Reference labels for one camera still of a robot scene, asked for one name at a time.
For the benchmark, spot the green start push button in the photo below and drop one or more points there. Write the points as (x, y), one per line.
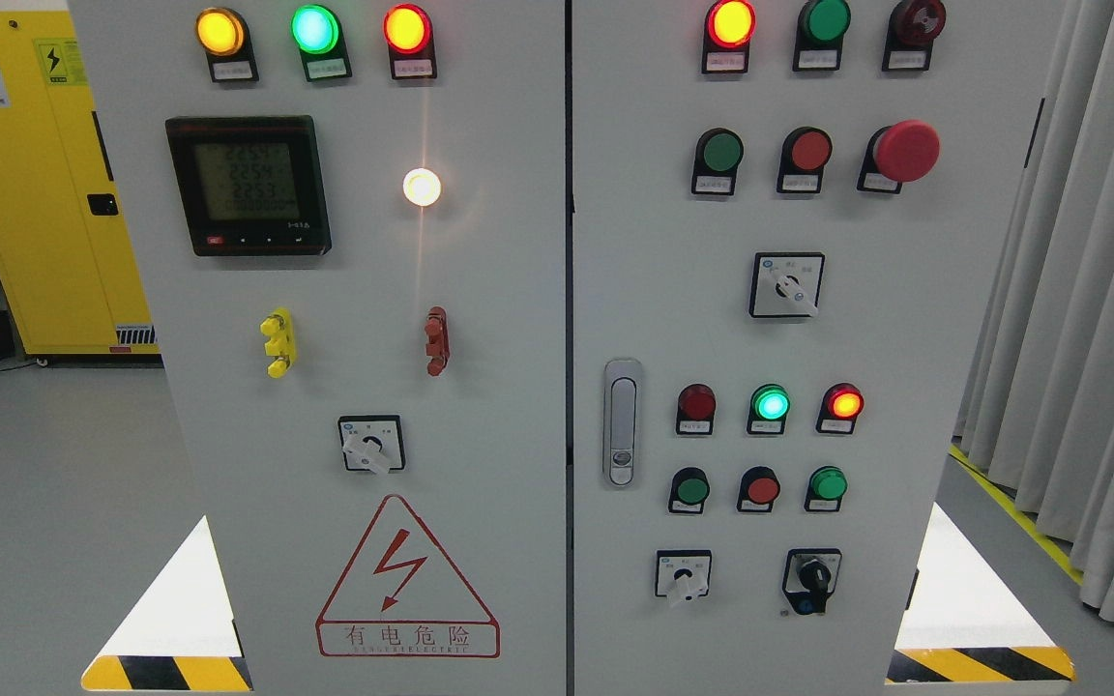
(688, 492)

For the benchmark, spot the red push button lower row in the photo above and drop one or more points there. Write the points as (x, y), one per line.
(758, 490)

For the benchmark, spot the red push button row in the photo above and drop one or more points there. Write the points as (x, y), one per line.
(804, 154)
(758, 490)

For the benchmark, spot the green push button upper row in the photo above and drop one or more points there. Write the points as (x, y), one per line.
(717, 155)

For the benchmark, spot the green push button lower right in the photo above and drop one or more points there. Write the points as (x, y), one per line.
(825, 490)

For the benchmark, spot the red push button upper row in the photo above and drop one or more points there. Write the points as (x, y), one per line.
(804, 154)

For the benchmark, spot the red mushroom emergency stop button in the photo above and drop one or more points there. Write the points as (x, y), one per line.
(897, 155)

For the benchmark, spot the grey electrical control cabinet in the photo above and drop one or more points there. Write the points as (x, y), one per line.
(566, 237)

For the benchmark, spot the red test terminal block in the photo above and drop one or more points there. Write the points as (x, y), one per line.
(437, 348)

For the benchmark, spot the red indicator lamp lower left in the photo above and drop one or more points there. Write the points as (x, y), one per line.
(696, 408)

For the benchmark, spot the red indicator lamp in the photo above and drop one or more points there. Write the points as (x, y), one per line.
(839, 409)
(409, 38)
(696, 408)
(728, 30)

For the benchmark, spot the white lit indicator lamp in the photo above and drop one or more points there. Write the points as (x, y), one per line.
(422, 187)

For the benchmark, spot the green indicator lamp lower middle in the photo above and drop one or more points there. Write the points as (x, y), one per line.
(768, 408)

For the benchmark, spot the green indicator lamp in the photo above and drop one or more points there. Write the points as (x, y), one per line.
(820, 29)
(768, 408)
(320, 42)

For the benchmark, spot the yellow test terminal block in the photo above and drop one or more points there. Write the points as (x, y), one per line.
(280, 341)

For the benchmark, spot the red indicator lamp lower right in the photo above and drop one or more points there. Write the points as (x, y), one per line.
(839, 409)

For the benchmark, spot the red electric danger warning sticker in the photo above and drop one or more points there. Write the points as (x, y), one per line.
(401, 595)

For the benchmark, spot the black digital power meter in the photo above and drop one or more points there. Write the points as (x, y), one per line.
(250, 185)

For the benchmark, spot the red indicator lamp top left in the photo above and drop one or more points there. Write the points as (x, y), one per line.
(409, 38)

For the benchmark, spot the red indicator lamp top right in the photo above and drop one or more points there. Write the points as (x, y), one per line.
(728, 30)

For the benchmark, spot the green indicator lamp top left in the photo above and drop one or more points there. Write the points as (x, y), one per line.
(320, 42)

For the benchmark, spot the green indicator lamp top right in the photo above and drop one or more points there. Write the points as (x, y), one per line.
(820, 29)

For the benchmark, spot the yellow indicator lamp top left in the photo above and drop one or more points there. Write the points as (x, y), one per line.
(225, 39)

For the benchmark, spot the dark red buzzer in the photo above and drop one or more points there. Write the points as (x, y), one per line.
(912, 28)

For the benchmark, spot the grey curtain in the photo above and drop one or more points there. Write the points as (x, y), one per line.
(1038, 413)

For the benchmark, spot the yellow safety storage cabinet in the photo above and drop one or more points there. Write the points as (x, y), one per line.
(67, 267)

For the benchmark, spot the silver cabinet door handle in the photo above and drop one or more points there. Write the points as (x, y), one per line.
(622, 382)

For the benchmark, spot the left door rotary selector switch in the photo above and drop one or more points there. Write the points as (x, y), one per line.
(372, 443)

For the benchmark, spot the right door upper rotary switch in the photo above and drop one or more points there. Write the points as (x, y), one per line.
(786, 285)

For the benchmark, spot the lower left rotary selector switch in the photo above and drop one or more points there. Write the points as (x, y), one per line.
(682, 575)

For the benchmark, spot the black key selector switch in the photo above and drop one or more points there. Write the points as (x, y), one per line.
(810, 579)

